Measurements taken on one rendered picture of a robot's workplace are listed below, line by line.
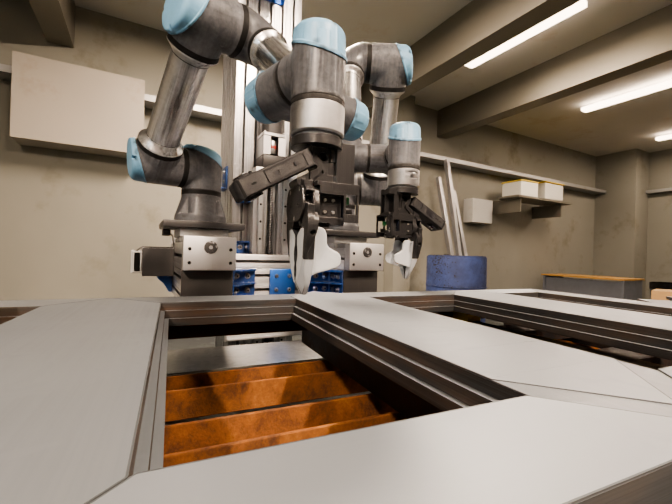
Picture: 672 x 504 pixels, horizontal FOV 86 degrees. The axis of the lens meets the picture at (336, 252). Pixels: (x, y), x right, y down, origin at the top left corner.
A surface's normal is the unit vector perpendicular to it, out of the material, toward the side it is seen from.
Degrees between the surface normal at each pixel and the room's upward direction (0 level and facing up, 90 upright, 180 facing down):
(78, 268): 90
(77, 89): 90
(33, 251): 90
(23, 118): 90
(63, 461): 0
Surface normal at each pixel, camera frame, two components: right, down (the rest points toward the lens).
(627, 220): -0.88, -0.03
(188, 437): 0.41, 0.01
